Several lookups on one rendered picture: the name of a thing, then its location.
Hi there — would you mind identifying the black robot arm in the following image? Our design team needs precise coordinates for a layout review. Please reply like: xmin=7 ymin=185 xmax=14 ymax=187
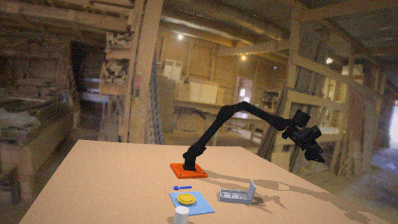
xmin=183 ymin=101 xmax=311 ymax=171

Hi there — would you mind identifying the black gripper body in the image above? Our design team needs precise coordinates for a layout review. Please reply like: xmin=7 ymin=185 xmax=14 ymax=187
xmin=292 ymin=128 xmax=314 ymax=161

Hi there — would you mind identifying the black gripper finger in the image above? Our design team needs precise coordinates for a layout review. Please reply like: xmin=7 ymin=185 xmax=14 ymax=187
xmin=303 ymin=133 xmax=323 ymax=153
xmin=308 ymin=151 xmax=325 ymax=163

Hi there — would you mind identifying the yellow plate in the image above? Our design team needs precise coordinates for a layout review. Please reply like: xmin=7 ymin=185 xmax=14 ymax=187
xmin=177 ymin=194 xmax=195 ymax=205

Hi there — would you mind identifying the light blue mat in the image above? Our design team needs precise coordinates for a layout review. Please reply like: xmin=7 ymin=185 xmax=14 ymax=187
xmin=169 ymin=191 xmax=215 ymax=216

